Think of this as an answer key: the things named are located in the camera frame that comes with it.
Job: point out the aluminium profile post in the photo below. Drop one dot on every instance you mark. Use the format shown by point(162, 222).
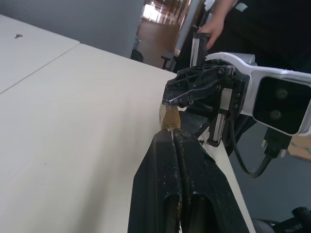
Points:
point(198, 48)

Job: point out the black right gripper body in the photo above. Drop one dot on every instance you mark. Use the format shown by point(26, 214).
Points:
point(236, 94)

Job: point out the person in black clothes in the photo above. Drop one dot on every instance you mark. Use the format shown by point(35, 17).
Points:
point(267, 31)

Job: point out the dark rounded machine part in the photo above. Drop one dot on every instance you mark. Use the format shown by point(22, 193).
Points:
point(284, 222)

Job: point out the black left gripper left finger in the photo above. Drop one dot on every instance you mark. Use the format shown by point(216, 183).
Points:
point(155, 184)

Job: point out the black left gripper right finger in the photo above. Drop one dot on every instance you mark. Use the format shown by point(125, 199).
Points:
point(206, 194)

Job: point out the brown cylindrical object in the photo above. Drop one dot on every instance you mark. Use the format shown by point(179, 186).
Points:
point(171, 118)

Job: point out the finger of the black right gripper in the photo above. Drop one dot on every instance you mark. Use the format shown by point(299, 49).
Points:
point(193, 121)
point(194, 82)

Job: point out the brown cardboard box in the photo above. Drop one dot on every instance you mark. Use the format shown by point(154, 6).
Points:
point(300, 148)

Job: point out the small dark scrap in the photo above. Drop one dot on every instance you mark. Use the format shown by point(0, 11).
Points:
point(18, 36)

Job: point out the person's bare hand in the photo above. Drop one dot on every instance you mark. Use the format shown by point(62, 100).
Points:
point(213, 30)

